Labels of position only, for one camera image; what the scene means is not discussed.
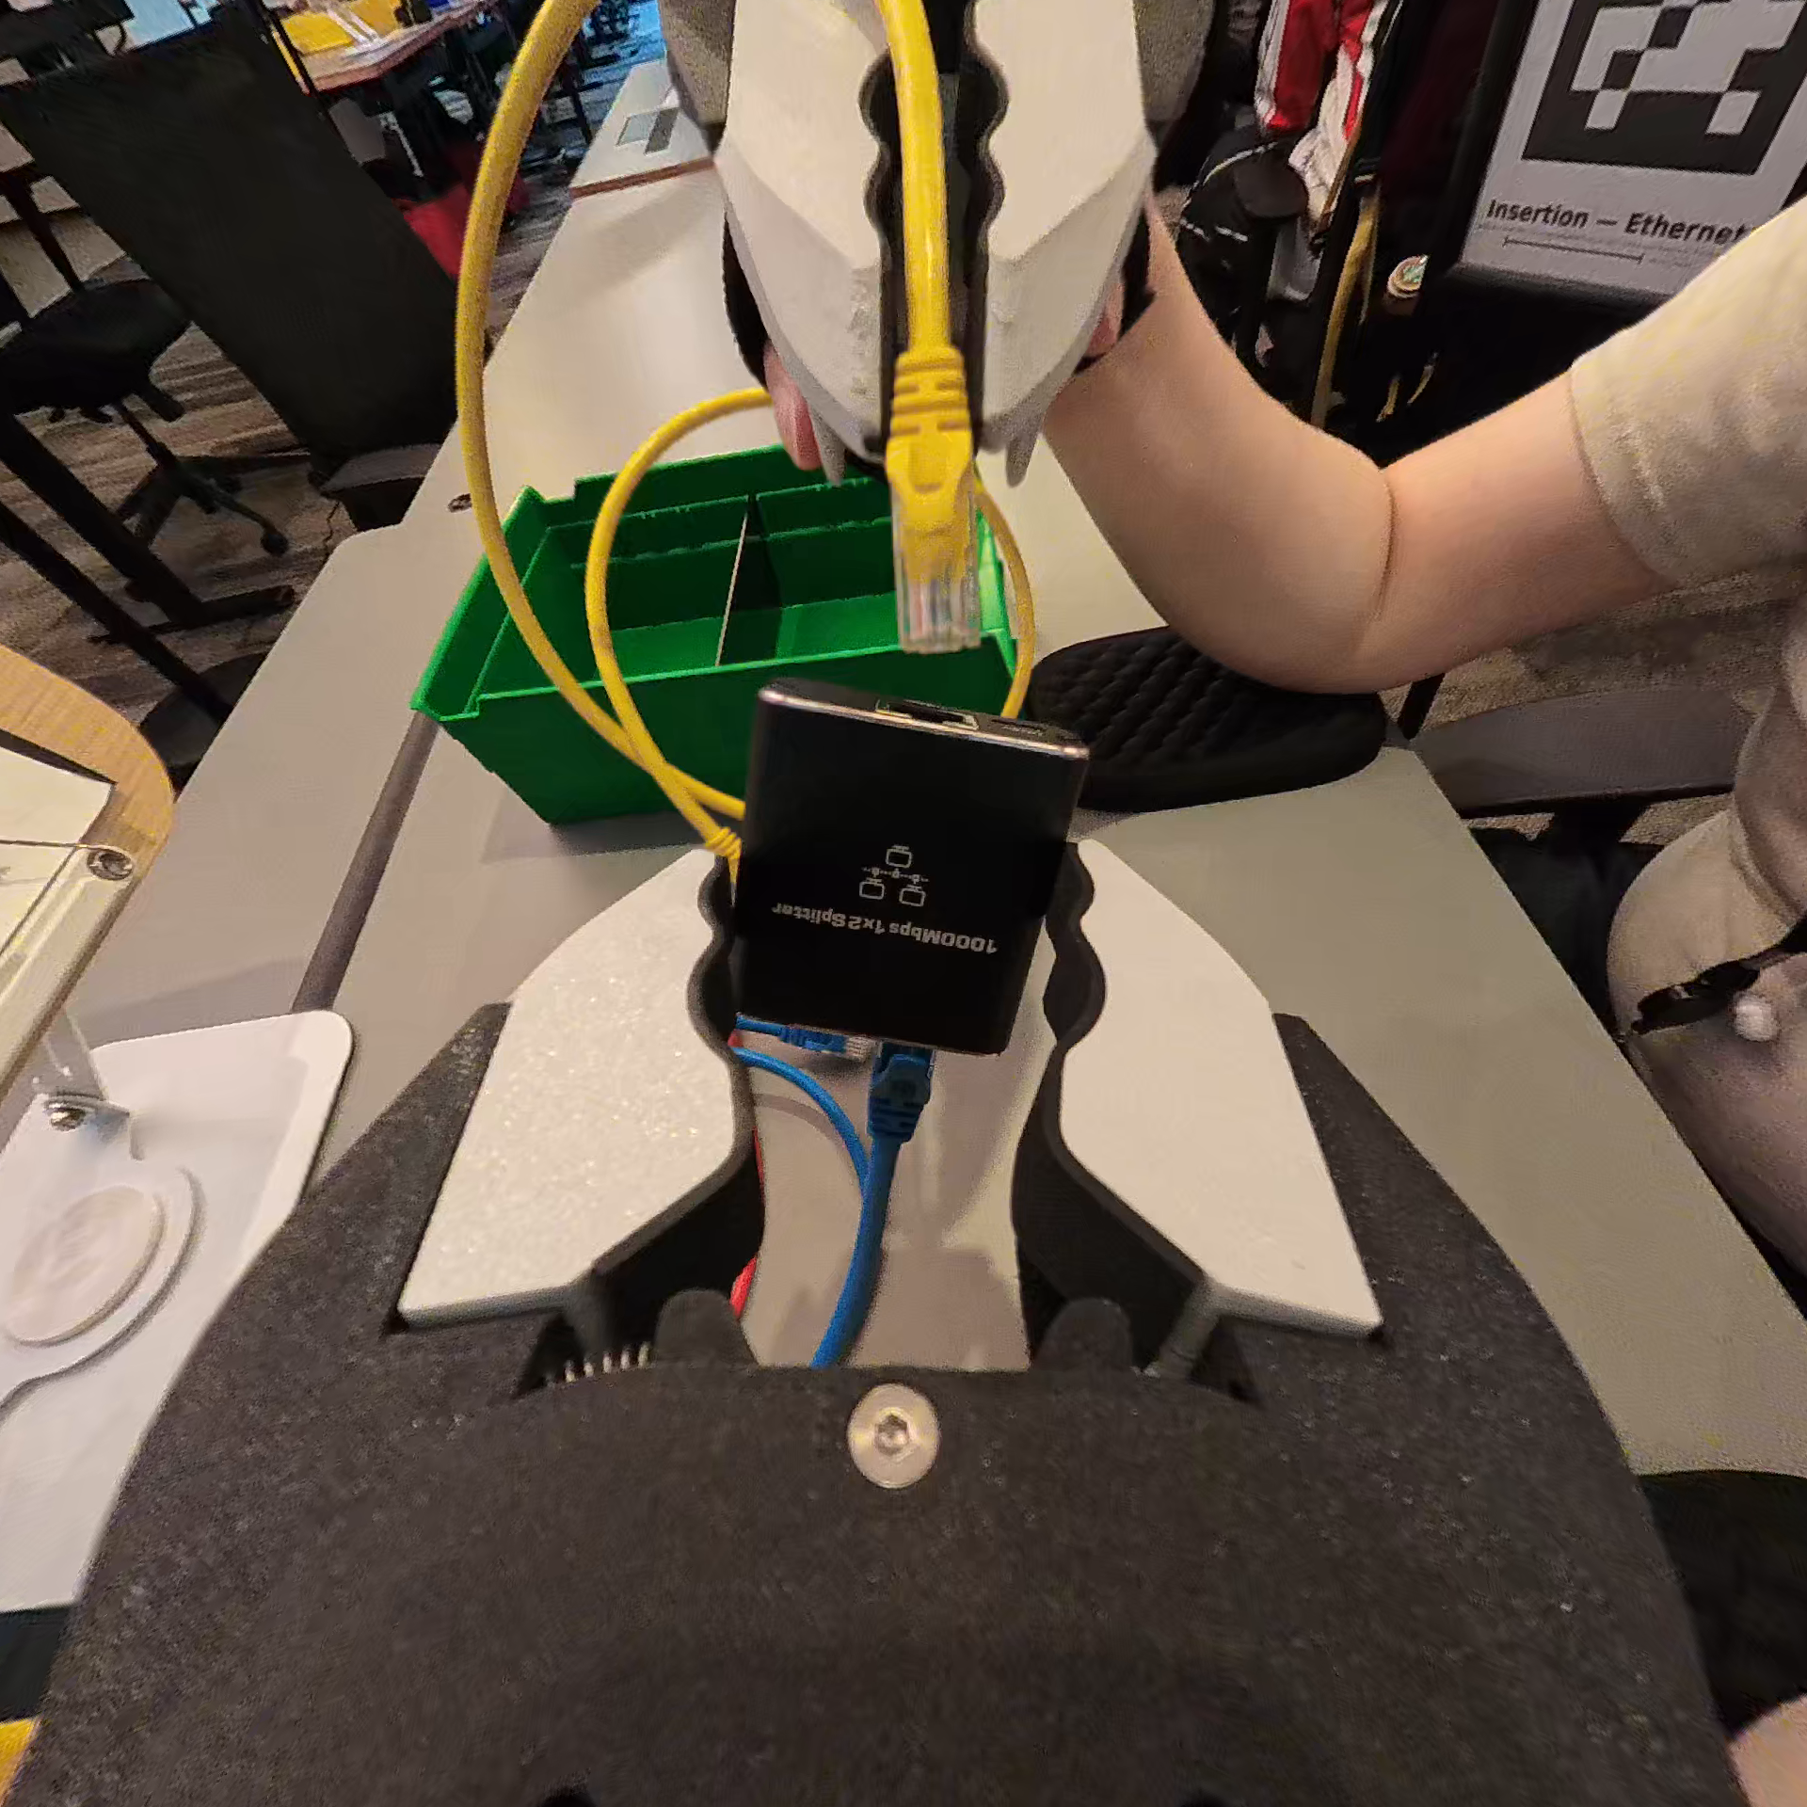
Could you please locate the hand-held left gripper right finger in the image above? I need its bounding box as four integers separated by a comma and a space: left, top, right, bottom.
1012, 840, 1385, 1340

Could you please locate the white stand base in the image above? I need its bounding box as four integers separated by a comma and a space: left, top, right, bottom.
0, 1009, 356, 1414

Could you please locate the green plastic bin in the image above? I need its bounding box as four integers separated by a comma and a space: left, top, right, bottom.
412, 446, 1022, 828

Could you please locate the framed marker sign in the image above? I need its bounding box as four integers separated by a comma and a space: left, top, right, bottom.
1453, 0, 1807, 301

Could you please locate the black bin divider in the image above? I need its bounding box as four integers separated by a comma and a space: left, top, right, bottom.
711, 493, 772, 666

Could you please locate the blue ethernet cable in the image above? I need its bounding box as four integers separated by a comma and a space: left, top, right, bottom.
734, 1009, 941, 1368

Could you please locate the beige shirt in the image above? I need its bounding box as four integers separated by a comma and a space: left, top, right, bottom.
1570, 198, 1807, 849

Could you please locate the black backpack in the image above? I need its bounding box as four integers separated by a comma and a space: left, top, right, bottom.
1171, 119, 1457, 440

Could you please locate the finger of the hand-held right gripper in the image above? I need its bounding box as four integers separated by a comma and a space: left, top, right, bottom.
711, 0, 905, 457
960, 0, 1165, 457

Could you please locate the person's right forearm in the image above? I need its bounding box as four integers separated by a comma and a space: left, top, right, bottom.
1044, 198, 1667, 695

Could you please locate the red white jacket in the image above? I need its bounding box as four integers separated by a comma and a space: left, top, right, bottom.
1253, 0, 1406, 228

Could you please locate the person's leg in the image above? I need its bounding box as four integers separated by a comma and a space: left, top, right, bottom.
1728, 1694, 1807, 1807

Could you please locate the yellow ethernet cable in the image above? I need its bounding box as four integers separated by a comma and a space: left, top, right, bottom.
453, 0, 1039, 870

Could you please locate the person's right hand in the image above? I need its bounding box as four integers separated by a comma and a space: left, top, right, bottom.
762, 345, 852, 478

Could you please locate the black ethernet splitter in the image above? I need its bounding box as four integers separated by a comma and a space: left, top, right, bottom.
730, 680, 1091, 1058

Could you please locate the black chair armrest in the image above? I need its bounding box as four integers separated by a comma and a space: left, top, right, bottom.
1417, 691, 1752, 817

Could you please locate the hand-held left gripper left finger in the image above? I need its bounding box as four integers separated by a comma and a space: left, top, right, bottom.
395, 847, 764, 1329

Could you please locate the red ethernet cable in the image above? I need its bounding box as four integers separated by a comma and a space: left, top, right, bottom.
726, 1129, 772, 1308

